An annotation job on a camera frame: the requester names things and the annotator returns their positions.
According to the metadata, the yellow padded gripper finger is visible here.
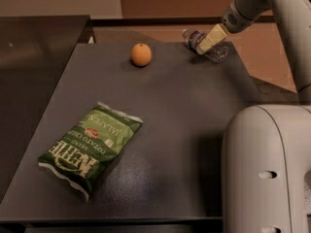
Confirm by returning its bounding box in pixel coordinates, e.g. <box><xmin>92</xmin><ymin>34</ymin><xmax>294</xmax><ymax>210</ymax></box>
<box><xmin>196</xmin><ymin>23</ymin><xmax>228</xmax><ymax>54</ymax></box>

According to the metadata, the clear plastic water bottle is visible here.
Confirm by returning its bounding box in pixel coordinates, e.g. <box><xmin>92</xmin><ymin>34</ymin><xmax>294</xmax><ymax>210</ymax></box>
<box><xmin>182</xmin><ymin>29</ymin><xmax>229</xmax><ymax>64</ymax></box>

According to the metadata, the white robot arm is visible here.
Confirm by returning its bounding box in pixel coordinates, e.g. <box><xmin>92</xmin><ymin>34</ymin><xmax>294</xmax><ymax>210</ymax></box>
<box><xmin>199</xmin><ymin>0</ymin><xmax>311</xmax><ymax>233</ymax></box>

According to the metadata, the orange fruit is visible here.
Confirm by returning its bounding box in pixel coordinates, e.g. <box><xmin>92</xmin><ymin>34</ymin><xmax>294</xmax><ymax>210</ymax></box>
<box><xmin>130</xmin><ymin>44</ymin><xmax>152</xmax><ymax>67</ymax></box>

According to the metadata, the green Kettle chips bag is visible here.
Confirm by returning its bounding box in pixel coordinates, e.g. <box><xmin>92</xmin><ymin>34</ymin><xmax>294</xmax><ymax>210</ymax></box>
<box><xmin>38</xmin><ymin>102</ymin><xmax>143</xmax><ymax>200</ymax></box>

